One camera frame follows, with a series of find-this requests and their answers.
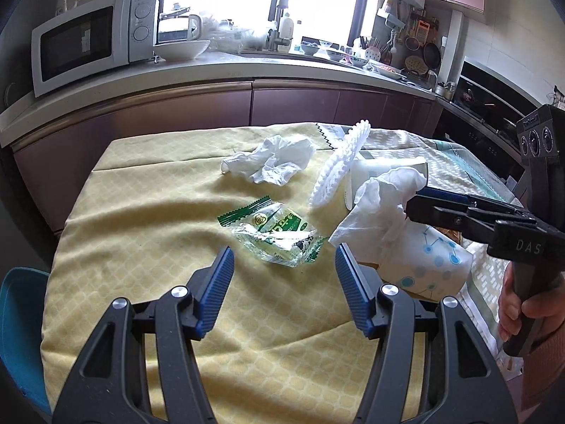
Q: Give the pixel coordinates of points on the blue dotted tissue pack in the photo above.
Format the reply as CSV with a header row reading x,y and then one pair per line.
x,y
435,265

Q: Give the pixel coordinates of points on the blue plastic bin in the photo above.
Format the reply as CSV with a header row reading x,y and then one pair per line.
x,y
22,318

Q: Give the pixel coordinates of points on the small metal pot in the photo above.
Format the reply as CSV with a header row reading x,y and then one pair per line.
x,y
445,89

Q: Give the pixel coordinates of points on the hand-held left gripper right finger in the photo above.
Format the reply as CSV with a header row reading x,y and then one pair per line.
x,y
353,287

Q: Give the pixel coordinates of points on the white bowl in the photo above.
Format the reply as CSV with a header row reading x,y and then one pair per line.
x,y
181,49

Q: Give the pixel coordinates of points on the white foam fruit net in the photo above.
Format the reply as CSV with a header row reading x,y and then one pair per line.
x,y
335,163

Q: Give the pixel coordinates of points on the white bottle with green cap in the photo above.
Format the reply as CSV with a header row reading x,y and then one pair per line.
x,y
287,26

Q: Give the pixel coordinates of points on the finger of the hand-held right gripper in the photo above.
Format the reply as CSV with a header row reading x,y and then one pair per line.
x,y
441,194
437,214

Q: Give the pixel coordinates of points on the person's right forearm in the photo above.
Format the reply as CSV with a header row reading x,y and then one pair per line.
x,y
549,362

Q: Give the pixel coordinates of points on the green snack wrapper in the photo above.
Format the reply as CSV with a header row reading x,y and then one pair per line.
x,y
273,229

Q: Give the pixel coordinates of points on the white tissue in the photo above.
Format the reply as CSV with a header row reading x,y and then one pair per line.
x,y
282,154
379,212

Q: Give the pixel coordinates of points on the utensil holder with chopsticks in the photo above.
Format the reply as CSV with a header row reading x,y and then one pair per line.
x,y
368,48

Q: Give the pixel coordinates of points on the black built-in oven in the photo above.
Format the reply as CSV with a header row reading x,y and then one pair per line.
x,y
481,106

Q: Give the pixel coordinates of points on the round metal strainer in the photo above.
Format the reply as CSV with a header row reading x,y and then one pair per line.
x,y
415,64

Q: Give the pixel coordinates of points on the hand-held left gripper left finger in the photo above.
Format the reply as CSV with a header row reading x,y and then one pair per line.
x,y
216,287

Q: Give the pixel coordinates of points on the black frying pan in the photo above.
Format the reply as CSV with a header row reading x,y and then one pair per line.
x,y
432,55

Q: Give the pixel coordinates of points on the white plastic bags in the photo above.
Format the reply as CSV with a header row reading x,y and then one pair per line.
x,y
234,31

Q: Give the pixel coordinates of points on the white microwave oven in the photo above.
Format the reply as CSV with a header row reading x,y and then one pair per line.
x,y
79,39

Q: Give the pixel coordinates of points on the yellow checked tablecloth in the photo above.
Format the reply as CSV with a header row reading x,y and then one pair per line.
x,y
154,229

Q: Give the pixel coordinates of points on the metal kitchen faucet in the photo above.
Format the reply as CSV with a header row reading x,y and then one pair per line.
x,y
279,22

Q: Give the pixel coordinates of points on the brown kitchen cabinet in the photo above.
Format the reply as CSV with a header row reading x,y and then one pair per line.
x,y
198,106

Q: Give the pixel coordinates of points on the person's right hand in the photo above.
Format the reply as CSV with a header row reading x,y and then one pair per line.
x,y
508,309

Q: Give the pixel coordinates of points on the white tissue box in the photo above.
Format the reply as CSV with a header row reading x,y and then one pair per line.
x,y
375,168

